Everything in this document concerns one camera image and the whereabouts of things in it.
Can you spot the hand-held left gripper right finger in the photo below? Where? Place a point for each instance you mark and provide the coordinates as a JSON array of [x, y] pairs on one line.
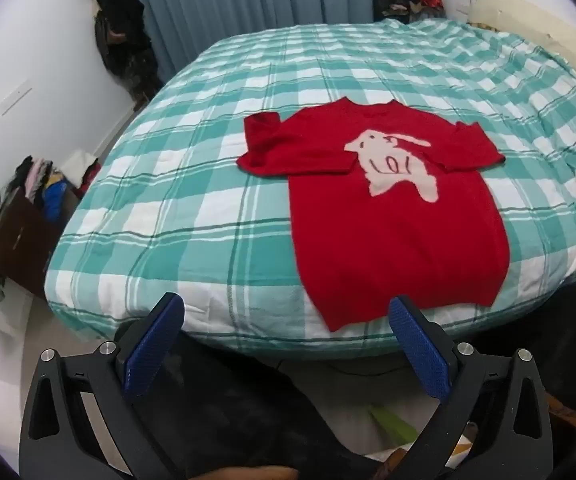
[[418, 355]]

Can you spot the white wall plate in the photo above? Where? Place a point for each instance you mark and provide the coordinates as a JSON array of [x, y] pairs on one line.
[[15, 98]]

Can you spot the pile of colourful clothes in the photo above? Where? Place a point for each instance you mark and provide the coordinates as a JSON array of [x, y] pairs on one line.
[[408, 0]]

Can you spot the person's dark trousers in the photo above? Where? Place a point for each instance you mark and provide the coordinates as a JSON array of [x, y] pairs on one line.
[[248, 420]]

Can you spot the red sweater with white animal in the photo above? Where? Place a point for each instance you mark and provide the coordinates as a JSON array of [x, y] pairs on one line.
[[393, 240]]

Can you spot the brown cardboard box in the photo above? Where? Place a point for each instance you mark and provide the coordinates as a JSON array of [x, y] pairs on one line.
[[17, 245]]

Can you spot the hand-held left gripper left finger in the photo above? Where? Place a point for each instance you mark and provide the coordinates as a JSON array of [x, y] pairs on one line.
[[150, 355]]

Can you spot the beige headboard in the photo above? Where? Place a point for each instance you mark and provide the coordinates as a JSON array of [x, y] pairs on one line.
[[543, 25]]

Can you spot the dark hanging coats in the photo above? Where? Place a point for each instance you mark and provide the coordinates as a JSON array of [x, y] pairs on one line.
[[122, 35]]

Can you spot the green object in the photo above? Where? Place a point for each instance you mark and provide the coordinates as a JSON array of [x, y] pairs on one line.
[[393, 422]]

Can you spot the teal plaid bed cover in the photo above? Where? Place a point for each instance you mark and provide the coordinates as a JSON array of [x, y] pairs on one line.
[[167, 210]]

